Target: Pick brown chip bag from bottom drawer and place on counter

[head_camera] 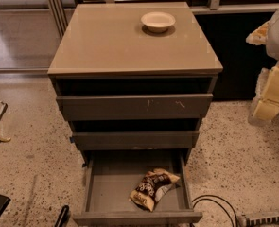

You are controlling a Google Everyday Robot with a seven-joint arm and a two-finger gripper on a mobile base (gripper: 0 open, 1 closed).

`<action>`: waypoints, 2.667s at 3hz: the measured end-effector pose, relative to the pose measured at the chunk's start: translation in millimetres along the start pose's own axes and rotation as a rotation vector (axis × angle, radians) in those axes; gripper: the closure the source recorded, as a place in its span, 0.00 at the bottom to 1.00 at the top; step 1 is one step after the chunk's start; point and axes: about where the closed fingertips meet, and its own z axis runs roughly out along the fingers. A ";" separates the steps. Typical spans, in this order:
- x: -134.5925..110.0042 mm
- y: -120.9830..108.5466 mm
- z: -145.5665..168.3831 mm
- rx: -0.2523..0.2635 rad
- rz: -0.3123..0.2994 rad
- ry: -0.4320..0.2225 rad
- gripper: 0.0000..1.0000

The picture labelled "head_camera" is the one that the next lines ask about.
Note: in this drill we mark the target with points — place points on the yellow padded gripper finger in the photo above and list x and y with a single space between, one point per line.
266 101
259 36

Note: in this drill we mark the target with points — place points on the brown chip bag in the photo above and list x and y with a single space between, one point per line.
152 188

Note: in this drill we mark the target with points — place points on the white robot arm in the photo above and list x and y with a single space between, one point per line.
272 45

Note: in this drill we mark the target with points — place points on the grey middle drawer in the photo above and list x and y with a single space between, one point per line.
135 140

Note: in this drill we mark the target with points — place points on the grey drawer cabinet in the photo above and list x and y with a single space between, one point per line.
107 51

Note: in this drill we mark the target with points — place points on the grey top drawer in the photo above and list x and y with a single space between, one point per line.
80 108

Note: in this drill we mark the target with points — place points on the grey open bottom drawer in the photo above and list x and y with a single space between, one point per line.
112 175

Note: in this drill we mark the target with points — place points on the white paper bowl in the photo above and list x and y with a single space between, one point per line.
158 22

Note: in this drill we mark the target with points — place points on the grey power strip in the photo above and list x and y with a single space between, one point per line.
257 219

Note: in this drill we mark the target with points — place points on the black handle bottom edge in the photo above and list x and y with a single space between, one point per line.
62 217

